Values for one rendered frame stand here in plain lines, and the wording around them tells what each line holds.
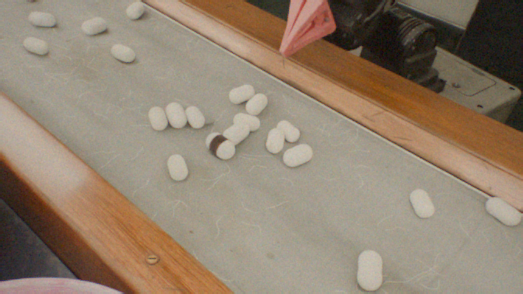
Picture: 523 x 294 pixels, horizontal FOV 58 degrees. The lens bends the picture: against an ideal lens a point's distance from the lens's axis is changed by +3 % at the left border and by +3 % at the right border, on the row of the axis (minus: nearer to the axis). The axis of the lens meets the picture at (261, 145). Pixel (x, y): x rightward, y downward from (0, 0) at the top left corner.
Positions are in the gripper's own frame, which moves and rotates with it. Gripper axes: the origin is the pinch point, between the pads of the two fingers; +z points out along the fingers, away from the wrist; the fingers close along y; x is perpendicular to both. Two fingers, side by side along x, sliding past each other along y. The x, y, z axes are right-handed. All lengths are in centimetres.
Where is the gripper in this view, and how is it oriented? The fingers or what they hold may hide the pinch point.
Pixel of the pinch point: (286, 49)
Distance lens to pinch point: 59.6
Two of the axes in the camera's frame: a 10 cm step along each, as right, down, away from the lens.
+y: 7.3, 5.0, -4.6
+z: -5.8, 8.1, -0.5
